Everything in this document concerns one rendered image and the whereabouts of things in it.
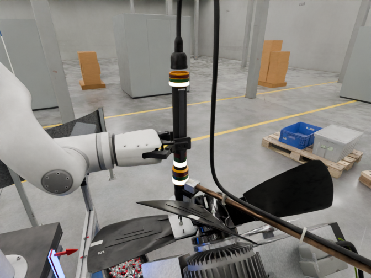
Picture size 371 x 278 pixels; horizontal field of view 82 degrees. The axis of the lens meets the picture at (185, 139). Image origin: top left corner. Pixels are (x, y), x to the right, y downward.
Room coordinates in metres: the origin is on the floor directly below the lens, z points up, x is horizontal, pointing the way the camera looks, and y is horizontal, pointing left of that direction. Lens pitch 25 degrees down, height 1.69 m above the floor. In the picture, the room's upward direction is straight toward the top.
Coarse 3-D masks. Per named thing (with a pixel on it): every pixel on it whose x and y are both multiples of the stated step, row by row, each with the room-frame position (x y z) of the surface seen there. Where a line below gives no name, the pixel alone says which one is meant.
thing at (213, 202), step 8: (216, 192) 0.53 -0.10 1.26; (200, 200) 0.50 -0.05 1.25; (208, 200) 0.50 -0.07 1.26; (216, 200) 0.50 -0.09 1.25; (208, 208) 0.48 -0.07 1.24; (216, 208) 0.48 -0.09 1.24; (224, 208) 0.49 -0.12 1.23; (216, 216) 0.46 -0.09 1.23; (224, 216) 0.47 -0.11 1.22; (200, 224) 0.46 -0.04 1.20; (200, 232) 0.46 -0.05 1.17; (208, 232) 0.44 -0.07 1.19; (216, 232) 0.42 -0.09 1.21; (224, 232) 0.42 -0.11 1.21; (192, 240) 0.44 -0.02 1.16; (200, 240) 0.42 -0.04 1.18; (208, 240) 0.41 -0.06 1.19
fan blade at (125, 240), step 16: (112, 224) 0.51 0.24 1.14; (128, 224) 0.49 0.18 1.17; (144, 224) 0.47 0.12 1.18; (160, 224) 0.47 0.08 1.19; (96, 240) 0.43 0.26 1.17; (112, 240) 0.42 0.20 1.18; (128, 240) 0.41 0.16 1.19; (144, 240) 0.41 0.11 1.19; (160, 240) 0.41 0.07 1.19; (96, 256) 0.36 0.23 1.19; (112, 256) 0.36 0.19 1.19; (128, 256) 0.36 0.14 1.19
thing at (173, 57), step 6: (174, 42) 0.47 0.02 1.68; (180, 42) 0.47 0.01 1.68; (174, 48) 0.47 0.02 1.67; (180, 48) 0.47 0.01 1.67; (174, 54) 0.46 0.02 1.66; (180, 54) 0.46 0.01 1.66; (174, 60) 0.46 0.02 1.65; (180, 60) 0.46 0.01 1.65; (186, 60) 0.47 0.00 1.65; (174, 66) 0.46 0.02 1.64; (180, 66) 0.46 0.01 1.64; (186, 66) 0.46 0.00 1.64; (174, 186) 0.47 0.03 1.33; (180, 186) 0.46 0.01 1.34; (174, 192) 0.47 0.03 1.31; (180, 192) 0.46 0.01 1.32; (180, 198) 0.46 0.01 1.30
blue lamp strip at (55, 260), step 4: (52, 252) 0.38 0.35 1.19; (52, 256) 0.37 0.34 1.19; (56, 256) 0.38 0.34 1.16; (52, 260) 0.36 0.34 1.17; (56, 260) 0.38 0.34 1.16; (56, 264) 0.37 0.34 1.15; (56, 268) 0.37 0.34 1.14; (60, 268) 0.38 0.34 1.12; (60, 272) 0.37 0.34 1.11; (60, 276) 0.37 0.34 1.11; (64, 276) 0.38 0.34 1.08
